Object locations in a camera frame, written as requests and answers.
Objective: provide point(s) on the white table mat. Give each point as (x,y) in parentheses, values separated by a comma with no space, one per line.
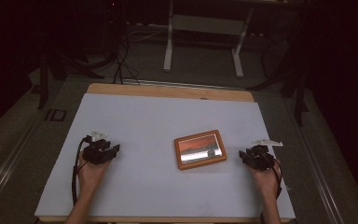
(164,155)

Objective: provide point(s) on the person's left hand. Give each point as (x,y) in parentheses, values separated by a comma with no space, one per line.
(90,174)

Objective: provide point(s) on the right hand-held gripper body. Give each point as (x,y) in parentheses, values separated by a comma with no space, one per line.
(261,155)

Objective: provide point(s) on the black floor plate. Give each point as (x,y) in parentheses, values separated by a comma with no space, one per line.
(56,115)

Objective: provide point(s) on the person's right hand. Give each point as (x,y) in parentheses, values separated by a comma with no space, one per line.
(265,182)

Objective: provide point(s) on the orange framed picture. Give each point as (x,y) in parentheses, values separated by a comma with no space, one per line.
(200,150)

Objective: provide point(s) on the black stand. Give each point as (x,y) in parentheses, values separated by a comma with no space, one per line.
(292,77)

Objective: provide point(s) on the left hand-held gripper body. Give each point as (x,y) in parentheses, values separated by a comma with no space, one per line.
(97,151)

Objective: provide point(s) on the white metal desk frame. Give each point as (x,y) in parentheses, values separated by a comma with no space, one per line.
(203,34)

